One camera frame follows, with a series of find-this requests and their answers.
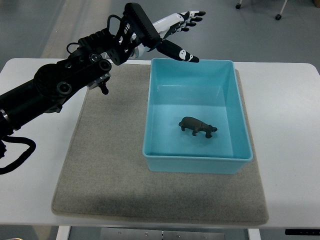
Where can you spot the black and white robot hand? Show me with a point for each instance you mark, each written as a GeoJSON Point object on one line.
{"type": "Point", "coordinates": [150, 36]}

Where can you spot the brown toy hippo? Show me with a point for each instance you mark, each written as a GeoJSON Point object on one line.
{"type": "Point", "coordinates": [196, 126]}

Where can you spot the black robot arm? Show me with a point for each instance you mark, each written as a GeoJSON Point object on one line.
{"type": "Point", "coordinates": [55, 83]}

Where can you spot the blue plastic box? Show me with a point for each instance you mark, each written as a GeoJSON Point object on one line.
{"type": "Point", "coordinates": [208, 91]}

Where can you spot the right cart caster wheel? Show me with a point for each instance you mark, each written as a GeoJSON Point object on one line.
{"type": "Point", "coordinates": [278, 17]}

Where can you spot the grey felt mat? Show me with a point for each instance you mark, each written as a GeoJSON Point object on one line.
{"type": "Point", "coordinates": [105, 175]}

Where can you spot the black table control panel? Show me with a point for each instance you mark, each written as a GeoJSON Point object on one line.
{"type": "Point", "coordinates": [302, 232]}

